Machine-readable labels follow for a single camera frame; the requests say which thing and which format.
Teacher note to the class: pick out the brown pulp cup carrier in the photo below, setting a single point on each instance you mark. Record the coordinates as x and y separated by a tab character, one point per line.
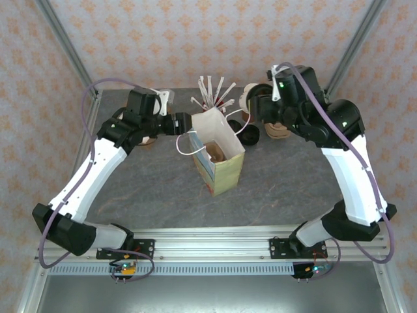
216	153

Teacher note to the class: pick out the paper takeout bag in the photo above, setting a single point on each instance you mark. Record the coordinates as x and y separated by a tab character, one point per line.
228	176

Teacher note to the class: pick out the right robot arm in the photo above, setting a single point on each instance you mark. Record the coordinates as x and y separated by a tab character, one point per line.
352	182

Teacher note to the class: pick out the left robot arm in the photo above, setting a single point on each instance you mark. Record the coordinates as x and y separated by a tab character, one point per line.
94	176

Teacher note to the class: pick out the stack of paper cups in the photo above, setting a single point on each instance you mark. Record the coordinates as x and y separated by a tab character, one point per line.
246	102

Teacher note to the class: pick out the stack of black cup lids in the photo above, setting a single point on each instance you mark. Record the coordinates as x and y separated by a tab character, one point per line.
251	135

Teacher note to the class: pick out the stack of pulp cup carriers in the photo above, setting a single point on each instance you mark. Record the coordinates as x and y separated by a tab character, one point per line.
277	131

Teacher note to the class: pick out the brown cardboard napkin box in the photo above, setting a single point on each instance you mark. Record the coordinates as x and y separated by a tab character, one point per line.
143	145

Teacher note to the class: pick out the small circuit board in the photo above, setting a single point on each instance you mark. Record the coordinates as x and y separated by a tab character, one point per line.
314	270
125	268

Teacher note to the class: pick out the grey metal sheet panel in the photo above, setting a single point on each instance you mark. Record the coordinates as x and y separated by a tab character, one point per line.
208	293

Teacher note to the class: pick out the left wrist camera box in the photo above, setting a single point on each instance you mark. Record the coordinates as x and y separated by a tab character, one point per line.
163	101

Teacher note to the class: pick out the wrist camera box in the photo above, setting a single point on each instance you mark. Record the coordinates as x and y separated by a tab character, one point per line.
163	101
276	91

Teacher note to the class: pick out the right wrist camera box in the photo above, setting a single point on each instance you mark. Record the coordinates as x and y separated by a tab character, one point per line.
276	91

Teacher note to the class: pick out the aluminium frame post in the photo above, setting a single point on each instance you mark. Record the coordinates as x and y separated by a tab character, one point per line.
65	49
354	49

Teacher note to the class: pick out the aluminium base rail beam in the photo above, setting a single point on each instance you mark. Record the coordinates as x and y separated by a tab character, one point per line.
211	247

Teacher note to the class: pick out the aluminium frame bar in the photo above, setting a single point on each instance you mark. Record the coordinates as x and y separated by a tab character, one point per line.
387	287
32	287

